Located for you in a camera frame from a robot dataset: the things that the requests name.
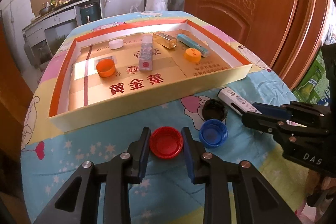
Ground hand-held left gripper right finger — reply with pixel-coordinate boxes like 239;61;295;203
181;127;302;224

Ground tall orange bottle cap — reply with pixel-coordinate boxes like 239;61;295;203
96;59;116;78

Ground blue bottle cap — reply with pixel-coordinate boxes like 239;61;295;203
199;119;228;149

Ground white kitchen counter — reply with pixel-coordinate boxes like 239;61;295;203
22;0;107;68

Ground red bottle cap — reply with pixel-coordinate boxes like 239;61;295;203
150;126;184;159

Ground grey gas cylinder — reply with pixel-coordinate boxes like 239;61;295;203
23;40;36;67

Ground teal rectangular box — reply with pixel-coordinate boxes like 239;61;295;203
177;34;210;57

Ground cartoon printed tablecloth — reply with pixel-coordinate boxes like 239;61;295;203
20;10;326;224

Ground green beer cartons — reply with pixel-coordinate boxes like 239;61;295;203
294;48;331;104

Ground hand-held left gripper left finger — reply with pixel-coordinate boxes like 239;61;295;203
33;127;152;224

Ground teal air fryer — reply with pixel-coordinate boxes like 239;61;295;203
80;2;102;25

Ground shallow cardboard box tray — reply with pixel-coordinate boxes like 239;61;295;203
48;18;253;132

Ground gold rectangular box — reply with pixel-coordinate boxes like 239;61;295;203
153;32;178;49

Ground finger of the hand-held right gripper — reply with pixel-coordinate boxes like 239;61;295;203
252;102;298;122
241;112;282;138

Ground clear plastic box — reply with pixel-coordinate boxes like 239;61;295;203
138;35;154;72

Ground white rectangular box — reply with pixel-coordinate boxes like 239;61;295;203
217;87;263;116

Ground wooden door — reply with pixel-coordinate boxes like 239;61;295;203
184;0;301;77

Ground black bottle cap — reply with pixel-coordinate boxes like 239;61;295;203
203;99;228;121

